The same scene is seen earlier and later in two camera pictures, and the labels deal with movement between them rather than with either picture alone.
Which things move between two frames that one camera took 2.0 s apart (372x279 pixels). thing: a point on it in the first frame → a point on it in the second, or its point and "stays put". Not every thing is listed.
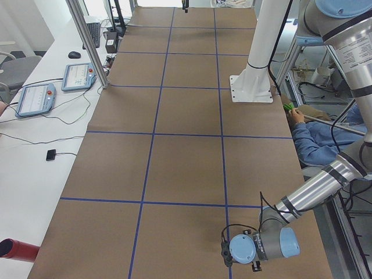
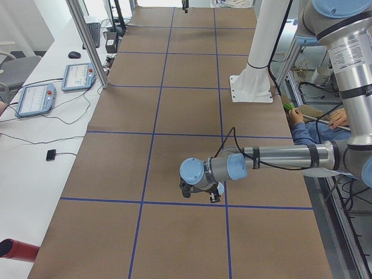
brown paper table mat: [170, 166] stays put
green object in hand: [289, 106] stays put
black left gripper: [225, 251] → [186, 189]
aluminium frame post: [89, 43] stays put
